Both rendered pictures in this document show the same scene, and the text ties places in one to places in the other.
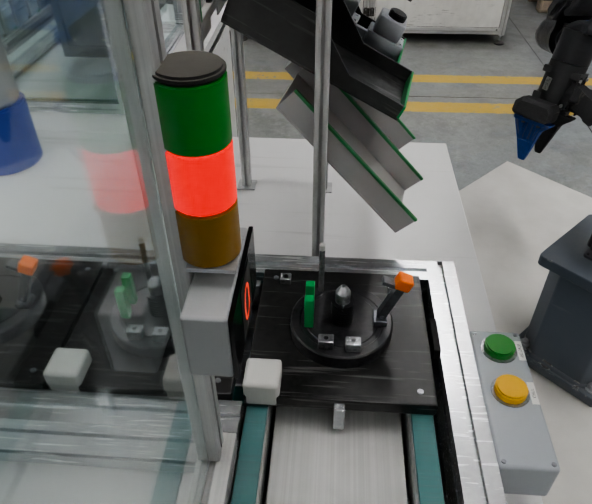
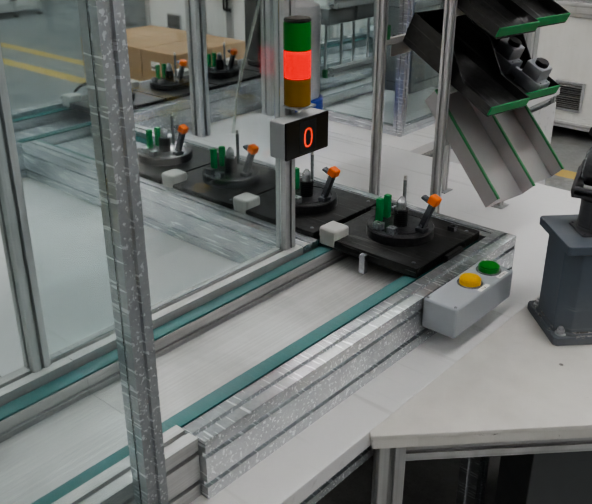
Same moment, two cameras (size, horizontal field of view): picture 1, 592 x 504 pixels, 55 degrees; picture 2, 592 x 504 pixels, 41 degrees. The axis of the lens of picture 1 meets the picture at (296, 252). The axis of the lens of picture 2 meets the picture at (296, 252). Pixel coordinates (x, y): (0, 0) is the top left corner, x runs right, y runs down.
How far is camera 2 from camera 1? 1.12 m
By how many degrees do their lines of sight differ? 34
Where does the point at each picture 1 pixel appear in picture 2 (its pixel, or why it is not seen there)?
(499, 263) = not seen: hidden behind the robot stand
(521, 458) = (440, 300)
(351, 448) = (362, 283)
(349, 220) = (496, 225)
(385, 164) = (510, 168)
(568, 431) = (520, 346)
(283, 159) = not seen: hidden behind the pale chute
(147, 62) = (282, 13)
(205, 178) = (292, 61)
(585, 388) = (554, 331)
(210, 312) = (281, 121)
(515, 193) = not seen: outside the picture
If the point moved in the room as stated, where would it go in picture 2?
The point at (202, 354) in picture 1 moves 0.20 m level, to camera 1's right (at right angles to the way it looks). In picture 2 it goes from (275, 143) to (367, 164)
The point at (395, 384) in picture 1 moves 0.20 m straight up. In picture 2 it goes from (403, 256) to (409, 159)
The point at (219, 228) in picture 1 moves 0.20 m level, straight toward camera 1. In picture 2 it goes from (295, 87) to (238, 114)
